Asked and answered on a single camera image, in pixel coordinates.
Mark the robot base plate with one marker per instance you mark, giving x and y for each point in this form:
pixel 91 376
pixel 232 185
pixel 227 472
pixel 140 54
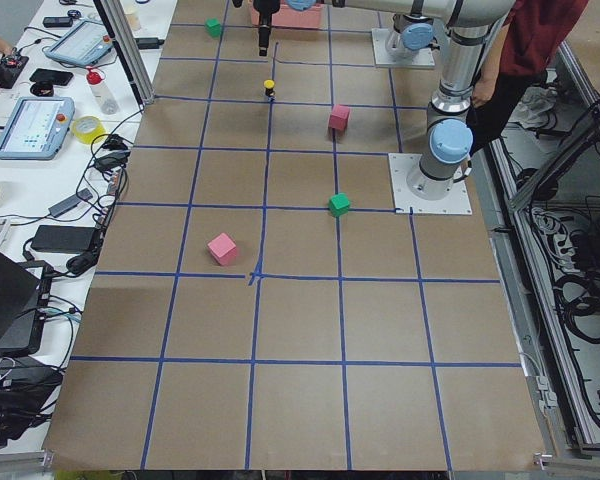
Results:
pixel 415 193

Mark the pink cube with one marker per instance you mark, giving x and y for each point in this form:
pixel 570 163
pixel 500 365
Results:
pixel 223 249
pixel 338 120

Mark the teach pendant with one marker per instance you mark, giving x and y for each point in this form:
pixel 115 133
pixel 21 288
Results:
pixel 36 128
pixel 83 45

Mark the green cube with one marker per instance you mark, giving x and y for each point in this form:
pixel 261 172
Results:
pixel 213 27
pixel 339 204

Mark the pink cube far left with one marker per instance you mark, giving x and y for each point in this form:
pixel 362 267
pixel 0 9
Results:
pixel 338 120

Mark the aluminium frame post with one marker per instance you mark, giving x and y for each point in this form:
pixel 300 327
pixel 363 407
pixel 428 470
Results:
pixel 114 20

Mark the yellow tape roll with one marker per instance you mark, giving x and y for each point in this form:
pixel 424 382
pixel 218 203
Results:
pixel 88 130

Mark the person in red shirt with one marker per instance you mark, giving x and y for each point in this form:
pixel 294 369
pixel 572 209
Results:
pixel 522 50

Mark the pink plastic bin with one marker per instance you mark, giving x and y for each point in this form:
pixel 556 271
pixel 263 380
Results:
pixel 298 15

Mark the teach pendant far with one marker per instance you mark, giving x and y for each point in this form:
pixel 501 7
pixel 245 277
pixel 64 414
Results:
pixel 83 45

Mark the teach pendant near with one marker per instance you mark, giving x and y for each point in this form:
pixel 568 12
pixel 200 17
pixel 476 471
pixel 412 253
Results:
pixel 36 128

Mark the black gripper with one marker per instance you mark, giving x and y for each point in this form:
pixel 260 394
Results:
pixel 265 11

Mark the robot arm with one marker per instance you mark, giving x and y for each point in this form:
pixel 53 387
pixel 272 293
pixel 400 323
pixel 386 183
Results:
pixel 471 27

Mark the black laptop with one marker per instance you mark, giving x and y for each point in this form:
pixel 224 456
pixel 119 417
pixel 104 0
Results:
pixel 24 293

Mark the white crumpled cloth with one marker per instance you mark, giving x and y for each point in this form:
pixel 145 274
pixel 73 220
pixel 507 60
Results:
pixel 535 103

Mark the yellow push button switch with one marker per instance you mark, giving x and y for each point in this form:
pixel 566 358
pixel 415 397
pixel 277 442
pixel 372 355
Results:
pixel 269 90

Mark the pink cube centre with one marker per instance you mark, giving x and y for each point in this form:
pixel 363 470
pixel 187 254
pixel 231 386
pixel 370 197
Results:
pixel 223 249

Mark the black power adapter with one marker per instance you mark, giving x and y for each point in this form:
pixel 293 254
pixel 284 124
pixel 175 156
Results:
pixel 63 239

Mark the black smartphone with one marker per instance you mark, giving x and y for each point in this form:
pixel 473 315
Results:
pixel 55 77

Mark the white squeeze bottle red cap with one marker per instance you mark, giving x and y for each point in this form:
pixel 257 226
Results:
pixel 102 94

